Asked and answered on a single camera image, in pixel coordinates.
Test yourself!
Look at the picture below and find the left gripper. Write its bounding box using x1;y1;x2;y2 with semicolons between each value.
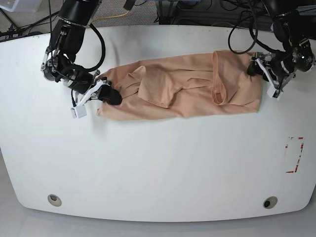
247;58;289;81

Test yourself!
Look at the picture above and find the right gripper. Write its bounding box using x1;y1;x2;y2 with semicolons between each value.
66;74;122;106

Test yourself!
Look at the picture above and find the peach T-shirt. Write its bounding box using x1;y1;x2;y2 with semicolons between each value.
97;51;262;120

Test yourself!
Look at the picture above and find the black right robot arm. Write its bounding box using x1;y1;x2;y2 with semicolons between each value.
41;0;122;106

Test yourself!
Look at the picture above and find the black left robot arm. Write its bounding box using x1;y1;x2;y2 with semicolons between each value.
233;0;316;83

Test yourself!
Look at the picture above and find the red tape rectangle marking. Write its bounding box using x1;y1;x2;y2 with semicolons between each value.
283;137;304;173

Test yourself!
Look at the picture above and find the black tripod stand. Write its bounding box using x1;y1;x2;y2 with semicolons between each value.
0;14;50;37

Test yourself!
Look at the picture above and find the translucent plastic storage box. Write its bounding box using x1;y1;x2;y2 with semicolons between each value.
0;0;42;12

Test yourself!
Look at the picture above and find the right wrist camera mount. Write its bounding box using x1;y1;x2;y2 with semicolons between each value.
71;70;112;119

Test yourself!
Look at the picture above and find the yellow cable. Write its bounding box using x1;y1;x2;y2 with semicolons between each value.
93;7;130;23

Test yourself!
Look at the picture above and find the left table cable grommet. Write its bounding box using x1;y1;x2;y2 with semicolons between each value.
47;194;62;207

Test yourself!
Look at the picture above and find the table cable grommet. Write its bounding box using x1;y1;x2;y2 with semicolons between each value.
47;194;62;207
263;197;278;209

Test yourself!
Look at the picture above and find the right table cable grommet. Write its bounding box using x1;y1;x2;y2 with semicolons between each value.
263;197;278;209

